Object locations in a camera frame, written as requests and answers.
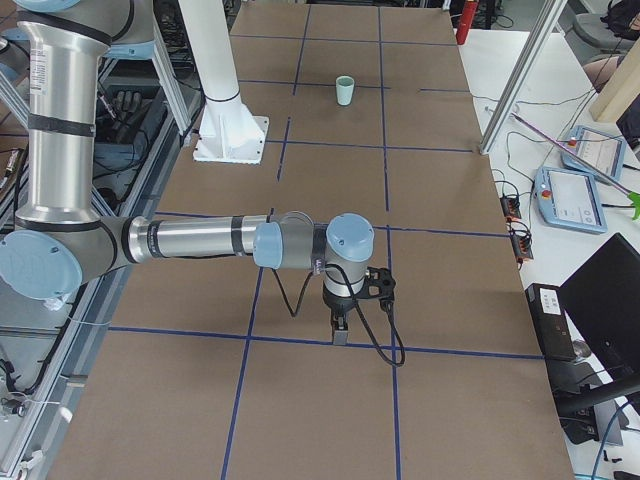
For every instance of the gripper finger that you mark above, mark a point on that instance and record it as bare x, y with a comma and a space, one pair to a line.
340, 329

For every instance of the person in black shirt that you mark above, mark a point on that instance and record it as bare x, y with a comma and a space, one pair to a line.
599, 72

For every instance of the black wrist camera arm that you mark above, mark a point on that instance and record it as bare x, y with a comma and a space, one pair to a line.
378, 284

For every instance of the black monitor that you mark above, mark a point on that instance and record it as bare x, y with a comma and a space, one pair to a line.
602, 299

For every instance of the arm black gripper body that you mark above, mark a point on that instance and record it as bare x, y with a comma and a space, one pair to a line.
336, 304

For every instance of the green cup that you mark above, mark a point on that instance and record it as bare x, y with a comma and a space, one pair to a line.
344, 96
345, 81

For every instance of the red cylinder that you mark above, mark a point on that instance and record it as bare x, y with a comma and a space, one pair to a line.
466, 21

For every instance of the teach pendant nearer pillar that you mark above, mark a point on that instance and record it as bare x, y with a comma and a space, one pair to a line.
599, 149

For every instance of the orange black connector box upper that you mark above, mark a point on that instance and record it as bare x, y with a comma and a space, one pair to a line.
511, 208

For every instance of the teach pendant farther from pillar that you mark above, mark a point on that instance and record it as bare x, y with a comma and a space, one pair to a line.
569, 199

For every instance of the black desktop computer box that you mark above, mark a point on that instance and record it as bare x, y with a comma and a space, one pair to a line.
550, 323

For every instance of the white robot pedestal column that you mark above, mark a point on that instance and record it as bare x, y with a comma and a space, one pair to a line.
228, 131

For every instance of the aluminium frame pillar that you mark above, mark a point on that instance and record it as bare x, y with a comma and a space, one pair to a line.
533, 47

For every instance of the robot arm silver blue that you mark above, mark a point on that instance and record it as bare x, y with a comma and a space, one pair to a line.
60, 241

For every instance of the orange black connector box lower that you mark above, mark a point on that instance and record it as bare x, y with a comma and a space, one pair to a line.
522, 246

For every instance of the orange black connector box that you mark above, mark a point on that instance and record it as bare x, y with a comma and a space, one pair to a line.
511, 208
522, 246

